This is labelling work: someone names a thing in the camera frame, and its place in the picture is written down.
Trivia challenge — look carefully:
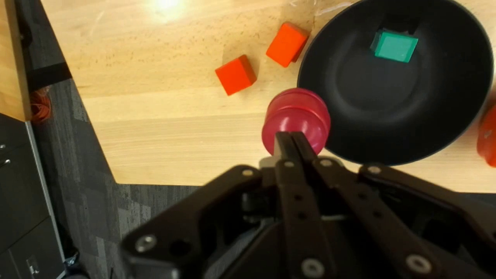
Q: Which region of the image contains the magenta toy radish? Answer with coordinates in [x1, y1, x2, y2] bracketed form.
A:
[261, 86, 334, 156]

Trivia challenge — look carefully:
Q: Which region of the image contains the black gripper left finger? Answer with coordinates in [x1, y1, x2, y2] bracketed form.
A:
[120, 131, 327, 279]

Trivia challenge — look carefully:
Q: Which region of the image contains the orange cube block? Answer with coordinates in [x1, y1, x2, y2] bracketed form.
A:
[214, 52, 259, 97]
[265, 20, 312, 69]

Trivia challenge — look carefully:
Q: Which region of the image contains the large wooden table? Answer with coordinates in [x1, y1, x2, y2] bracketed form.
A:
[0, 0, 33, 122]

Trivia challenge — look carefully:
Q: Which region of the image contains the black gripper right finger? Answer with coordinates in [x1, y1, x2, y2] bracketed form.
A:
[295, 131, 496, 279]

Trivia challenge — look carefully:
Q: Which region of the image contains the small teal flat block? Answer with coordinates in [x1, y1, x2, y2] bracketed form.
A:
[371, 27, 422, 65]

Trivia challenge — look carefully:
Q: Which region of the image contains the black bowl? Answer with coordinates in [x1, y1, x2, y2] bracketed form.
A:
[296, 0, 495, 167]

